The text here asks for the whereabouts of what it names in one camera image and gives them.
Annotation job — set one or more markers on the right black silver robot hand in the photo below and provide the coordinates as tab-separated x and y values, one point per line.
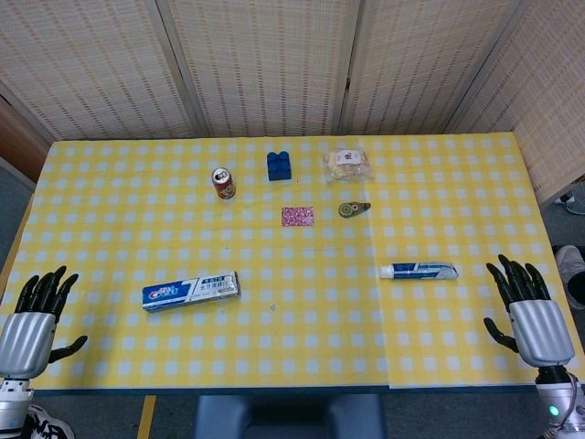
541	329

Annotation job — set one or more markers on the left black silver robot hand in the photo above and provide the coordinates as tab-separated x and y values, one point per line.
25	338

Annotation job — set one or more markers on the white blue toothpaste tube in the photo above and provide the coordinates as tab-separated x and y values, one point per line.
420	270

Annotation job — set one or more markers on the blue white toothpaste box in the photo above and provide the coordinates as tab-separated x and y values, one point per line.
183	292

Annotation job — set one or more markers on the yellow white checkered tablecloth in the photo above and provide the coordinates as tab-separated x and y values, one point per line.
320	343

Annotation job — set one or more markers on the black white sneaker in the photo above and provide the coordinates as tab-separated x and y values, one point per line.
45	425

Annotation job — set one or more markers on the grey white sneaker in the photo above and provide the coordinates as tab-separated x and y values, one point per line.
573	203

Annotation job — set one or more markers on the yellow floor tape strip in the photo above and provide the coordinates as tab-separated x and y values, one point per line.
146	418

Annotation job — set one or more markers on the brown wooden board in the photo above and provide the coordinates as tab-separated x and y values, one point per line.
18	142

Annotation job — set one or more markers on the green correction tape dispenser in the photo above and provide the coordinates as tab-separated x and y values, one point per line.
349	209

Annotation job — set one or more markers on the woven folding screen panel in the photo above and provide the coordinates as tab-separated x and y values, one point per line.
260	64
425	64
91	64
548	91

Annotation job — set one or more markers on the red drink can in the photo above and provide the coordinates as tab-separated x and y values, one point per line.
224	185

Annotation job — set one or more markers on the bagged bread pastry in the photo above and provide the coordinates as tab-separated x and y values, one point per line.
347	167

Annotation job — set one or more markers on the pink patterned card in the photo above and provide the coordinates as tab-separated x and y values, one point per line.
297	216

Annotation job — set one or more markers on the blue building block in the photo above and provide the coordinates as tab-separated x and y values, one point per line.
279	167

